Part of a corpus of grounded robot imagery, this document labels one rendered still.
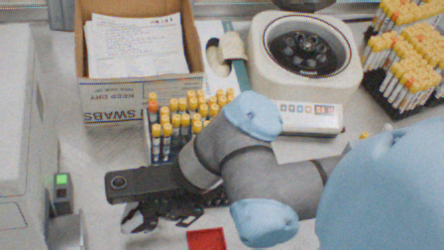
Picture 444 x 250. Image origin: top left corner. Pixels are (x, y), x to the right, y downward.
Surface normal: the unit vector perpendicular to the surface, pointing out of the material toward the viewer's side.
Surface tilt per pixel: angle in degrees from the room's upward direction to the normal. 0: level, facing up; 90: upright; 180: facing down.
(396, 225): 83
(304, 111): 25
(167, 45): 1
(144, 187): 1
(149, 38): 1
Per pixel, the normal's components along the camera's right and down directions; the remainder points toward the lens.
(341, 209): -0.95, 0.03
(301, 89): 0.03, 0.80
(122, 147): 0.12, -0.60
